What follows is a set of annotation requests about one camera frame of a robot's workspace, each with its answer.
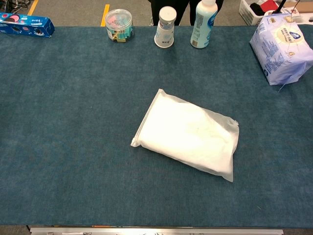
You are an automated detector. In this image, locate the white frosted zip bag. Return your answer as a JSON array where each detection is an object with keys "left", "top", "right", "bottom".
[{"left": 130, "top": 88, "right": 240, "bottom": 182}]

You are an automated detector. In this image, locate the blue felt table cloth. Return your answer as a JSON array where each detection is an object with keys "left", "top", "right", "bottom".
[{"left": 0, "top": 23, "right": 313, "bottom": 227}]

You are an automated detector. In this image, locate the white paper cup with lid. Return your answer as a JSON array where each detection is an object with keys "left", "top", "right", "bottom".
[{"left": 154, "top": 6, "right": 177, "bottom": 48}]

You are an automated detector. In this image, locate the clear jar of binder clips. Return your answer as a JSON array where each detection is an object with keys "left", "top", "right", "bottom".
[{"left": 105, "top": 8, "right": 134, "bottom": 43}]

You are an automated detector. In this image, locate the light blue milk bottle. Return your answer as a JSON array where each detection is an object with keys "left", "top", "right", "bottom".
[{"left": 190, "top": 0, "right": 219, "bottom": 49}]

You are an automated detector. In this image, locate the person in black trousers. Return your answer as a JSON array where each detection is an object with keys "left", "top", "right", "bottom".
[{"left": 148, "top": 0, "right": 224, "bottom": 26}]

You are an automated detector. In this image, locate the white plastic basket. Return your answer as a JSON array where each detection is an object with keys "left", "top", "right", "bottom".
[{"left": 239, "top": 0, "right": 284, "bottom": 26}]

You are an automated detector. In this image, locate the blue tissue paper pack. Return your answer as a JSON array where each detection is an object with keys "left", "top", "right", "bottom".
[{"left": 249, "top": 13, "right": 313, "bottom": 86}]

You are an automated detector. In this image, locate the blue Oreo cookie box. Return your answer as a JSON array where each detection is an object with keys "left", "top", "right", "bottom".
[{"left": 0, "top": 12, "right": 56, "bottom": 38}]

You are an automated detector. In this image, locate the brown cardboard box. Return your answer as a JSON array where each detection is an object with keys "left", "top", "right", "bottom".
[{"left": 285, "top": 1, "right": 313, "bottom": 14}]

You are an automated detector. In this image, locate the silver aluminium table rail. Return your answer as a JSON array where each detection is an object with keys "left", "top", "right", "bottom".
[{"left": 29, "top": 227, "right": 284, "bottom": 235}]

